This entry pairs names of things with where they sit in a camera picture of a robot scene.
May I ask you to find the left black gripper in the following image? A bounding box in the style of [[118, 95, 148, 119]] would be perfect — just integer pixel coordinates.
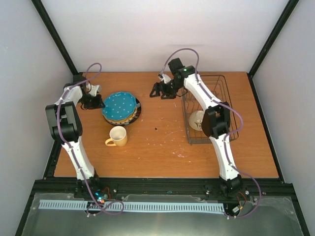
[[79, 93, 105, 110]]

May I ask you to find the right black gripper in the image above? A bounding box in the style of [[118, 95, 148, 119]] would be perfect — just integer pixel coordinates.
[[149, 79, 182, 100]]

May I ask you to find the teal polka dot plate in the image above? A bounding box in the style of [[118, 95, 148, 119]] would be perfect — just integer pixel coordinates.
[[102, 91, 136, 121]]

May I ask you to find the black wire dish rack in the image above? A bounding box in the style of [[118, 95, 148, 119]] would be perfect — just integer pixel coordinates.
[[180, 74, 232, 145]]

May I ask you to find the white ceramic bowl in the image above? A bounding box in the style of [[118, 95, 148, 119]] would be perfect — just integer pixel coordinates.
[[189, 110, 204, 131]]

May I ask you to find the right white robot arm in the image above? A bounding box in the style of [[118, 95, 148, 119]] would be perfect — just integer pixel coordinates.
[[150, 58, 242, 199]]

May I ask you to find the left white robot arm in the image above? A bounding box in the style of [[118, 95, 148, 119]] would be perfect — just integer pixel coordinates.
[[45, 82, 105, 198]]

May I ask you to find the yellow plate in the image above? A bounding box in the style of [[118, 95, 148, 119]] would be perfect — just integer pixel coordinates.
[[102, 105, 141, 125]]

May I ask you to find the black rimmed striped plate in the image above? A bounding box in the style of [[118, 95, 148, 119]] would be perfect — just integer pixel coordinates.
[[103, 98, 141, 126]]

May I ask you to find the yellow mug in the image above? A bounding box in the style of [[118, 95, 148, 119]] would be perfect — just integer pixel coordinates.
[[105, 126, 127, 147]]

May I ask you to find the left controller board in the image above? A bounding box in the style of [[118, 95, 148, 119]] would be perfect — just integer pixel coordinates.
[[95, 187, 111, 204]]

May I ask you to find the controller board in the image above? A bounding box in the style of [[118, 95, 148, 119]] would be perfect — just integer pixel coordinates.
[[232, 191, 247, 215], [95, 187, 111, 204]]

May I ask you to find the right controller board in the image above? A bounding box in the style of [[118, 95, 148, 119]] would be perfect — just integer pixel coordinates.
[[232, 191, 247, 215]]

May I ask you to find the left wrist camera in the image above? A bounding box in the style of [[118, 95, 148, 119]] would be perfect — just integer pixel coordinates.
[[88, 84, 101, 97]]

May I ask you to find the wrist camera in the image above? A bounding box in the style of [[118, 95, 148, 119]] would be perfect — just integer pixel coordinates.
[[158, 73, 172, 84], [88, 84, 101, 97]]

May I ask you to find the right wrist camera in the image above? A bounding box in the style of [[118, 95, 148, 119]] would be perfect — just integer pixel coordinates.
[[158, 73, 172, 84]]

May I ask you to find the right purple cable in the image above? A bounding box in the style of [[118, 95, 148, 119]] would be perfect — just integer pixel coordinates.
[[159, 48, 263, 219]]

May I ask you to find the black aluminium frame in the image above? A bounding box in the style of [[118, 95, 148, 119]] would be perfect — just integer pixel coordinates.
[[16, 0, 310, 236]]

